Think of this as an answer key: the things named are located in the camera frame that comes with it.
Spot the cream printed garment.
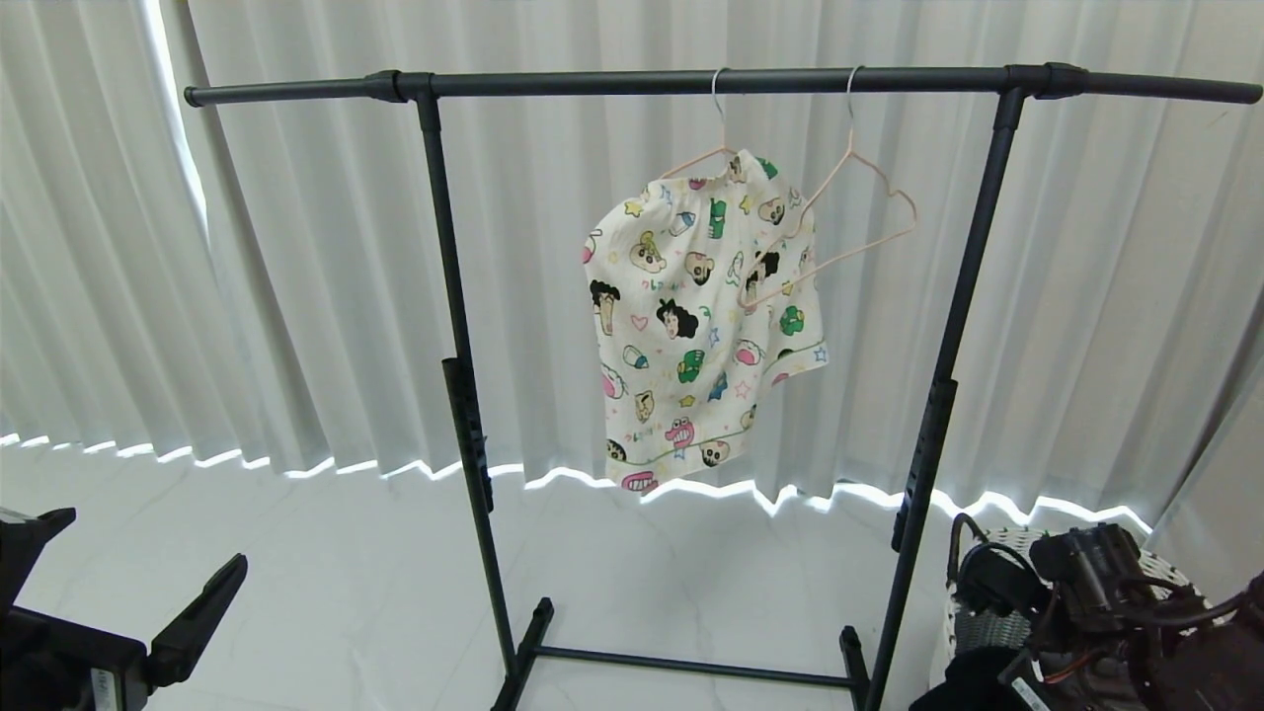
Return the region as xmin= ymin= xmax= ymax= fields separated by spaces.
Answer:
xmin=583 ymin=148 xmax=829 ymax=495

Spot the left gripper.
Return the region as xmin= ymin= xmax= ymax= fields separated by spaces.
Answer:
xmin=0 ymin=509 xmax=248 ymax=711

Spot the pink clothes hanger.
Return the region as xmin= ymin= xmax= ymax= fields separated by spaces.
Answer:
xmin=660 ymin=67 xmax=740 ymax=181
xmin=739 ymin=66 xmax=919 ymax=309

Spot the black cable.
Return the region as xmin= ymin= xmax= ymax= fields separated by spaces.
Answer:
xmin=953 ymin=541 xmax=1053 ymax=618

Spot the white curtain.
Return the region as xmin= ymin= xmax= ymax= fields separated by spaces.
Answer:
xmin=0 ymin=0 xmax=1264 ymax=529

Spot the black garment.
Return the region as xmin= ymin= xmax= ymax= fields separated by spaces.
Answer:
xmin=908 ymin=647 xmax=1033 ymax=711

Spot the white laundry basket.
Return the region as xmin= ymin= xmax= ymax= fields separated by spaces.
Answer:
xmin=933 ymin=513 xmax=1214 ymax=711

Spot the black clothes rack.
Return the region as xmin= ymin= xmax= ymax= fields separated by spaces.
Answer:
xmin=184 ymin=62 xmax=1264 ymax=711

